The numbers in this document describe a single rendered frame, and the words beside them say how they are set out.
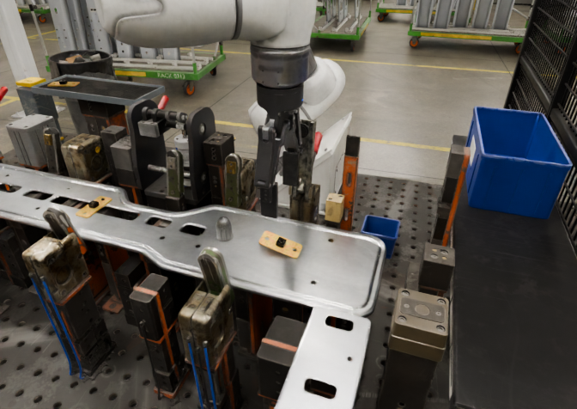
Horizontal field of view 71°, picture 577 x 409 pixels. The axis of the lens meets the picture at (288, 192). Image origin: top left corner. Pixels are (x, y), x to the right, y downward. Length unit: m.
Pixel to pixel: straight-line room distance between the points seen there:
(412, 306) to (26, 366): 0.88
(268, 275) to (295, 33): 0.43
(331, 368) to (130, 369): 0.56
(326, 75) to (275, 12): 0.93
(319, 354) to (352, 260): 0.22
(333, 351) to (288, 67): 0.43
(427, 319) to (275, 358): 0.24
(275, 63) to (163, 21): 0.16
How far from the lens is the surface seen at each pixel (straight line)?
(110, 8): 0.56
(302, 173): 0.89
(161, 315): 0.83
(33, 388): 1.13
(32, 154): 1.32
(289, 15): 0.59
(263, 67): 0.62
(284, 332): 0.71
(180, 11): 0.55
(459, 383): 0.64
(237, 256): 0.82
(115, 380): 1.06
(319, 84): 1.48
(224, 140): 1.00
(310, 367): 0.65
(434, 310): 0.67
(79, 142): 1.21
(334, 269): 0.79
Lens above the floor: 1.53
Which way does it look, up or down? 32 degrees down
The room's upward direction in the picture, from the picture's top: straight up
